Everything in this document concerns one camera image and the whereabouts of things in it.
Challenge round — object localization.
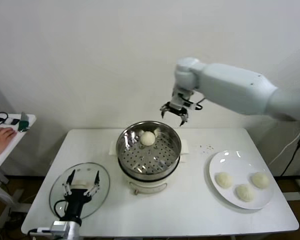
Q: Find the right camera cable white plug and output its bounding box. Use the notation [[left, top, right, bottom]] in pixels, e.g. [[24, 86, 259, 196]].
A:
[[189, 97, 207, 111]]

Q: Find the stainless steel steamer basket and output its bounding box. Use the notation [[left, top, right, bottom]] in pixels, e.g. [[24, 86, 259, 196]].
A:
[[109, 120, 191, 182]]

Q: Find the white round plate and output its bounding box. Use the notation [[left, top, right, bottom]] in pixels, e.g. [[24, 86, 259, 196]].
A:
[[208, 149, 275, 210]]

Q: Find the green flat object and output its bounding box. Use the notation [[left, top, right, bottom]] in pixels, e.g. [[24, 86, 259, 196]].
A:
[[16, 119, 31, 133]]

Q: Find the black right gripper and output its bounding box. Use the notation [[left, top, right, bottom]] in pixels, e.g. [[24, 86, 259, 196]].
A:
[[159, 102, 190, 127]]

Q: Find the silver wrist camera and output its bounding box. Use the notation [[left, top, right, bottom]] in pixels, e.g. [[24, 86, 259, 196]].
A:
[[170, 92, 191, 108], [50, 219, 71, 235]]

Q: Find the left camera cable white plug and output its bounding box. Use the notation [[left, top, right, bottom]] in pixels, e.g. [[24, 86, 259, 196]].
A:
[[27, 226, 52, 237]]

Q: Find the white electric cooker base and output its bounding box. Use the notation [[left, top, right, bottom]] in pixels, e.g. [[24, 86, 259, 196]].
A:
[[117, 152, 189, 196]]

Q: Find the white power cable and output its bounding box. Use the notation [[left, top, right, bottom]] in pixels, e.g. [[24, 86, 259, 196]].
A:
[[267, 131, 300, 166]]

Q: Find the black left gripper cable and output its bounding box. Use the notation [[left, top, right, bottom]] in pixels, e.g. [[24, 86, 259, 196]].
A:
[[53, 198, 69, 219]]

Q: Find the bare human foot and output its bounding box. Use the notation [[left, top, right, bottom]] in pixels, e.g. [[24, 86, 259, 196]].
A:
[[0, 126, 18, 162]]

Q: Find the white side table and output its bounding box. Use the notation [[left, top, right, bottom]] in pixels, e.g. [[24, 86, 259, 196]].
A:
[[0, 113, 37, 230]]

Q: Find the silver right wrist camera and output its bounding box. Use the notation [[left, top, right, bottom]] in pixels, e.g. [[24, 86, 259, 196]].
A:
[[170, 92, 191, 108]]

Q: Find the camera cable white plug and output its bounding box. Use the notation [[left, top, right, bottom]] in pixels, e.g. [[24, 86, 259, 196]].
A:
[[27, 226, 52, 237], [189, 97, 207, 111]]

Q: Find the round glass lid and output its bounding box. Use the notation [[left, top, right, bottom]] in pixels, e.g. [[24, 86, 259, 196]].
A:
[[48, 162, 111, 221]]

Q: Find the white steamed baozi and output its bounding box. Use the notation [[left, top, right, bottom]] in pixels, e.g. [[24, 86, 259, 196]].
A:
[[234, 184, 256, 203], [139, 130, 156, 147], [215, 171, 234, 189], [250, 171, 270, 190]]

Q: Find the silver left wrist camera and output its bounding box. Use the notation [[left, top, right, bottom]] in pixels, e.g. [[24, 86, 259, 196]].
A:
[[50, 219, 71, 235]]

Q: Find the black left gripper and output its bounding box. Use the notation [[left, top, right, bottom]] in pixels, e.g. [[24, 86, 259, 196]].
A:
[[59, 169, 102, 223]]

